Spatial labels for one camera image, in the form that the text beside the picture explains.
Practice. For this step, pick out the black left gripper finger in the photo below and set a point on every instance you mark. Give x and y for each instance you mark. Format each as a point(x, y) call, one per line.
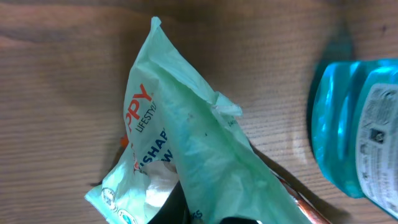
point(175, 209)

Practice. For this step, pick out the mint green wipes pack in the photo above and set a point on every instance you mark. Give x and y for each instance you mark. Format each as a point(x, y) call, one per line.
point(182, 133)

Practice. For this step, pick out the blue mouthwash bottle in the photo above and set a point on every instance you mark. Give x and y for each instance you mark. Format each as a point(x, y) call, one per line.
point(354, 129)

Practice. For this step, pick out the red Top chocolate bar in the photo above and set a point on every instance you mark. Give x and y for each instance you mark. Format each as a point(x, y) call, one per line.
point(303, 204)

